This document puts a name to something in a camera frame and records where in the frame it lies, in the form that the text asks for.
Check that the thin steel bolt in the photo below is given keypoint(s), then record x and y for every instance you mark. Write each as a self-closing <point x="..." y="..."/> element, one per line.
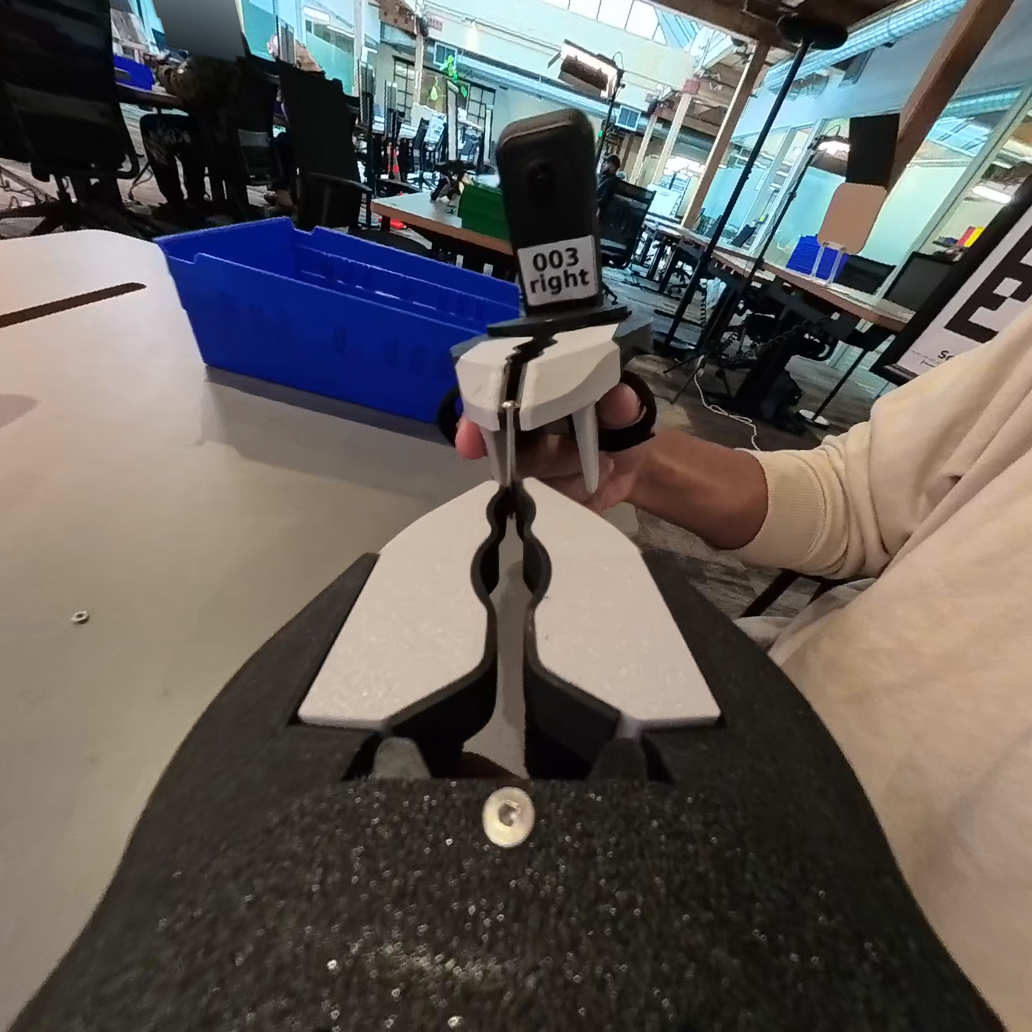
<point x="509" y="443"/>

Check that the green plastic bin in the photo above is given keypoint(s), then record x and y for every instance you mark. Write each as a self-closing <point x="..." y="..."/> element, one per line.
<point x="484" y="214"/>

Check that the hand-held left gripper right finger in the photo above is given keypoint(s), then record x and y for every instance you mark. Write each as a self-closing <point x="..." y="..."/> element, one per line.
<point x="621" y="629"/>

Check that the rectangular light panel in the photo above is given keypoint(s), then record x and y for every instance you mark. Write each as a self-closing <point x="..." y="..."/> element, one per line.
<point x="584" y="64"/>

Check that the black monitor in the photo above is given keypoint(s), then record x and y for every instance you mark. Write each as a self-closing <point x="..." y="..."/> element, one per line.
<point x="919" y="282"/>

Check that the black light stand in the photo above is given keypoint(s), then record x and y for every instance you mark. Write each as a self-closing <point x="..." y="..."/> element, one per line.
<point x="810" y="32"/>

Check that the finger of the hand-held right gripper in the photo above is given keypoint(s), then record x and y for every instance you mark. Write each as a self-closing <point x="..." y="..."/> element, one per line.
<point x="564" y="379"/>
<point x="482" y="383"/>

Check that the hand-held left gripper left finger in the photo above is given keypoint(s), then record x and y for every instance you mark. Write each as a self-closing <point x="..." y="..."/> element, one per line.
<point x="403" y="629"/>

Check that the black square panel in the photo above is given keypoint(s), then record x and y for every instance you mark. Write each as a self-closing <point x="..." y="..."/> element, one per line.
<point x="872" y="149"/>

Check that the black white marker sign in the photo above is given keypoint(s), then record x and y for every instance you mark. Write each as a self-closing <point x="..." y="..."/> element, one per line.
<point x="984" y="282"/>

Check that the person's right forearm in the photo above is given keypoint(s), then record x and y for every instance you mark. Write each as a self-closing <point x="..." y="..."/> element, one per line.
<point x="846" y="484"/>

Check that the blue divided plastic bin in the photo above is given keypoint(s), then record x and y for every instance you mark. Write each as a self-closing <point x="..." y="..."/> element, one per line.
<point x="322" y="339"/>

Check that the long wooden table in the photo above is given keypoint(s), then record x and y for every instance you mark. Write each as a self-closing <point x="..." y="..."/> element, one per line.
<point x="814" y="284"/>

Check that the small tan board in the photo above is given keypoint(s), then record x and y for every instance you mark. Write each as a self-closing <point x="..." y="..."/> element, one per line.
<point x="855" y="214"/>

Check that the person's right hand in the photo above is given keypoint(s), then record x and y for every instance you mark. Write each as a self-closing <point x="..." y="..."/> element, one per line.
<point x="625" y="484"/>

